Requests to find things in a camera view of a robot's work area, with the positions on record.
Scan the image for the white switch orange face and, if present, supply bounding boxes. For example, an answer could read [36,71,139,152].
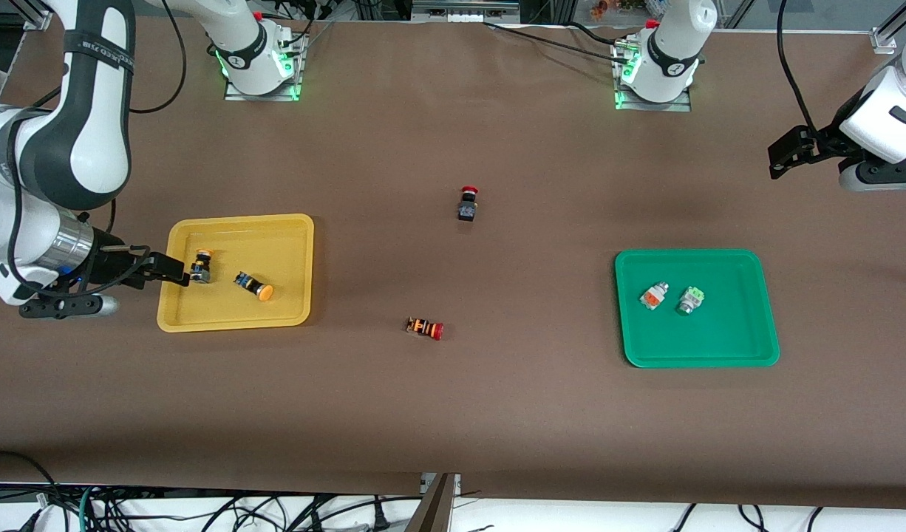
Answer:
[639,281,671,312]

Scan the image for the yellow plastic tray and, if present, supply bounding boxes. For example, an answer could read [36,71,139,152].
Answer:
[157,214,316,333]

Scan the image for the green plastic tray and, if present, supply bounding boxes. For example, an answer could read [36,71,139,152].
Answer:
[614,249,781,369]

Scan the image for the red button orange body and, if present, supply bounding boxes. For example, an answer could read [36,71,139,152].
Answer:
[405,316,445,341]

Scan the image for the brown table leg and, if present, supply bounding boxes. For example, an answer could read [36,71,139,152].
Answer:
[405,473,455,532]

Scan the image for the grey power strip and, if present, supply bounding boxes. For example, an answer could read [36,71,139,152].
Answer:
[411,0,522,24]

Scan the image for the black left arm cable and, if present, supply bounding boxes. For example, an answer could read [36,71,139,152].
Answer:
[776,0,820,135]

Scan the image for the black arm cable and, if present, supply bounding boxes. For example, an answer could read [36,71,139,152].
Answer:
[130,0,187,115]
[776,0,820,135]

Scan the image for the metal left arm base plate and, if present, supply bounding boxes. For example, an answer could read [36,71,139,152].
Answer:
[614,41,692,113]

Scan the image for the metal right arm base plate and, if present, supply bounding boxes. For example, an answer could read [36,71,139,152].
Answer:
[224,33,303,102]

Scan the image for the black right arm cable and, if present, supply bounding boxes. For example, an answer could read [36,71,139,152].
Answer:
[130,0,187,115]

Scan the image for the black floor cable tangle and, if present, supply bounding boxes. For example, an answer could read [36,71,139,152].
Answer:
[0,450,395,532]

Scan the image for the black cable on table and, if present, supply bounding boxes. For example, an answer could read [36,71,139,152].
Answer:
[483,21,631,60]

